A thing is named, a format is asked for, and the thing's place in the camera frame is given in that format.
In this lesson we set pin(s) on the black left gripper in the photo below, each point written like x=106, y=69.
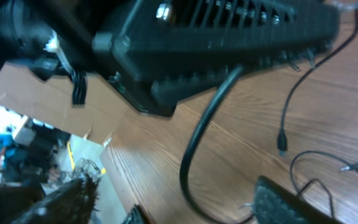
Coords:
x=66, y=27

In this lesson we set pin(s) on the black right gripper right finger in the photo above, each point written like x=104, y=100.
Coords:
x=275, y=204

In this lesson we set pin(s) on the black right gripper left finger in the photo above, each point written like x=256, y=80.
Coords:
x=71, y=203

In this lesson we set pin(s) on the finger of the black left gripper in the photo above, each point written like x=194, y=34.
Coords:
x=154, y=76
x=147, y=40

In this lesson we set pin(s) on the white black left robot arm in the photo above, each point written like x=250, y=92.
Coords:
x=24, y=35

